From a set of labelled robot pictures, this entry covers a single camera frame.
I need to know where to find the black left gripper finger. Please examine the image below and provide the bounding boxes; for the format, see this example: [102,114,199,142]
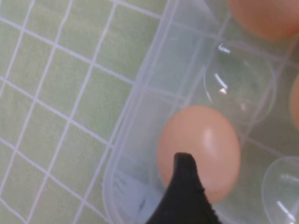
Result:
[144,152,221,224]

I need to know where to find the green checked tablecloth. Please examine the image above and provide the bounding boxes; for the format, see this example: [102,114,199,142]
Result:
[0,0,299,224]

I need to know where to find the orange plastic egg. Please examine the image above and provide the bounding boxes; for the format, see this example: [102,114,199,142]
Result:
[289,73,299,131]
[225,0,299,40]
[157,105,241,204]

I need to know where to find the clear plastic egg box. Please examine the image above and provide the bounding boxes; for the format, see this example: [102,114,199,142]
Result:
[100,0,299,224]

